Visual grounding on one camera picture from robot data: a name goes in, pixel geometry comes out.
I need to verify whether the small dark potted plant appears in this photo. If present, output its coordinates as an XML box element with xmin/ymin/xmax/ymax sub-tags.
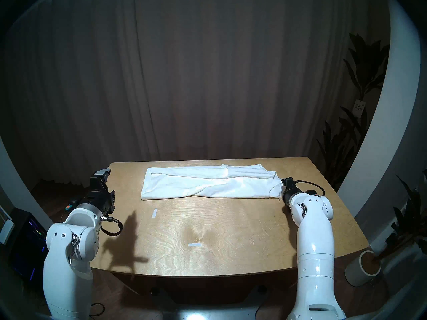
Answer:
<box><xmin>377</xmin><ymin>171</ymin><xmax>427</xmax><ymax>266</ymax></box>

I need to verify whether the grey table base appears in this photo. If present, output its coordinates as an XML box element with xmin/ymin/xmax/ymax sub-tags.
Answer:
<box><xmin>150</xmin><ymin>284</ymin><xmax>271</xmax><ymax>320</ymax></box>

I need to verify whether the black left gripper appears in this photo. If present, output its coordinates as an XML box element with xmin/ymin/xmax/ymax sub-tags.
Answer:
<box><xmin>78</xmin><ymin>168</ymin><xmax>116</xmax><ymax>217</ymax></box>

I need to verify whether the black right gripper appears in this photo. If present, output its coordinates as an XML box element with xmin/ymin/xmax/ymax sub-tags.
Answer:
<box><xmin>281</xmin><ymin>177</ymin><xmax>303</xmax><ymax>205</ymax></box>

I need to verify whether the white wall box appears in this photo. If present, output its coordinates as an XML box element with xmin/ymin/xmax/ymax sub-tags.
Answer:
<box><xmin>0</xmin><ymin>219</ymin><xmax>14</xmax><ymax>245</ymax></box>

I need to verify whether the white shirt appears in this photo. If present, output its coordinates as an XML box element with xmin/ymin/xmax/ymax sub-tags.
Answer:
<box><xmin>141</xmin><ymin>163</ymin><xmax>287</xmax><ymax>200</ymax></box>

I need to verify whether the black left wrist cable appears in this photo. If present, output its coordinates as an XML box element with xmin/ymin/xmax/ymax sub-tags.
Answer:
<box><xmin>100</xmin><ymin>216</ymin><xmax>124</xmax><ymax>237</ymax></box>

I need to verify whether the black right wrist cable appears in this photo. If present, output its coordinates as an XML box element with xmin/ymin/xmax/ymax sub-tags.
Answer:
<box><xmin>294</xmin><ymin>180</ymin><xmax>326</xmax><ymax>196</ymax></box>

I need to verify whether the brown pleated curtain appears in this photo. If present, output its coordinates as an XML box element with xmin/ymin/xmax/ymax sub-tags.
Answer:
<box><xmin>0</xmin><ymin>0</ymin><xmax>391</xmax><ymax>186</ymax></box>

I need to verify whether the black computer tower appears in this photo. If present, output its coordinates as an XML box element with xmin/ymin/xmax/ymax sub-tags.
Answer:
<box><xmin>8</xmin><ymin>209</ymin><xmax>49</xmax><ymax>283</ymax></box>

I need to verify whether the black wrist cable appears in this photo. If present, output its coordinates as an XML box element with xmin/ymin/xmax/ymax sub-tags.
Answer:
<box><xmin>294</xmin><ymin>180</ymin><xmax>326</xmax><ymax>196</ymax></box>
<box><xmin>100</xmin><ymin>216</ymin><xmax>124</xmax><ymax>237</ymax></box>

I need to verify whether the tall dark leafy plant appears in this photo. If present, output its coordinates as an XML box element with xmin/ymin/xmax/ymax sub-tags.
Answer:
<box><xmin>315</xmin><ymin>33</ymin><xmax>391</xmax><ymax>190</ymax></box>

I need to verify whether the white round plant pot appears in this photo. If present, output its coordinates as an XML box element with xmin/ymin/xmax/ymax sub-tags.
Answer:
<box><xmin>345</xmin><ymin>250</ymin><xmax>381</xmax><ymax>287</ymax></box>

